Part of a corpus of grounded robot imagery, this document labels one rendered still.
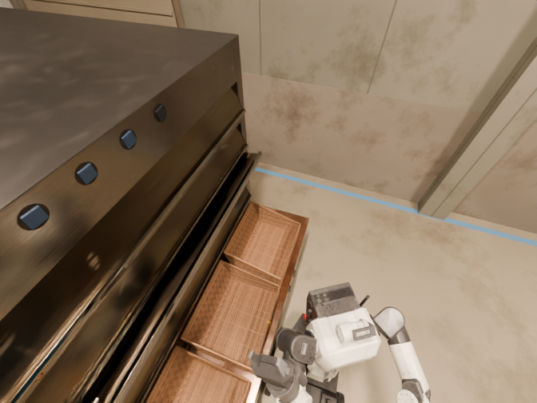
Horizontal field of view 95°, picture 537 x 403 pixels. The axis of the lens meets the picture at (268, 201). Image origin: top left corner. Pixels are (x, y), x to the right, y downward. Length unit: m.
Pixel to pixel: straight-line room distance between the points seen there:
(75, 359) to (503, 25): 3.23
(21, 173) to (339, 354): 1.16
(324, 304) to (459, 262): 2.52
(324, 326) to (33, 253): 1.00
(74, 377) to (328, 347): 0.89
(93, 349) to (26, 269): 0.44
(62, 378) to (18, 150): 0.71
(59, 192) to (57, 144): 0.14
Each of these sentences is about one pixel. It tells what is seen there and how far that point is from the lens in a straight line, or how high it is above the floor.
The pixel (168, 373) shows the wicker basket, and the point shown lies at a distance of 1.81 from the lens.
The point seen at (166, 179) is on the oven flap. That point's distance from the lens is 1.11.
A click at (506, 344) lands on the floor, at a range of 3.33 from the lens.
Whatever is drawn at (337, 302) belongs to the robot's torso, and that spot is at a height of 1.39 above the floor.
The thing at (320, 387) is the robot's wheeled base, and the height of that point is 0.18.
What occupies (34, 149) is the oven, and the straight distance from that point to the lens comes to 0.91.
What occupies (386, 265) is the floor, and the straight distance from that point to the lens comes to 3.09.
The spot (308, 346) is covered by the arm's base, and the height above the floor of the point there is 1.39.
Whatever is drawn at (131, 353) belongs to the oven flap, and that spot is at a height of 1.40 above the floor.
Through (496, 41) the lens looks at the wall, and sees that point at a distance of 2.94.
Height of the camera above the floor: 2.51
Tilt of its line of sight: 49 degrees down
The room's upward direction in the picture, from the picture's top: straight up
